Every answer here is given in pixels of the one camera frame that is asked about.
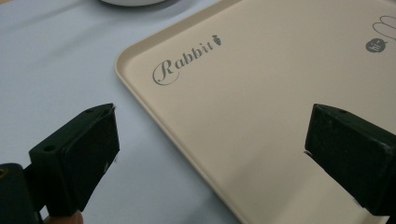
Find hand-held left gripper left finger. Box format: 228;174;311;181
28;103;120;217

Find white round bowl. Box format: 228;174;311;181
99;0;167;7

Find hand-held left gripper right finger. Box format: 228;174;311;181
304;103;396;217

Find beige printed plastic tray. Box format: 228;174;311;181
114;0;396;224

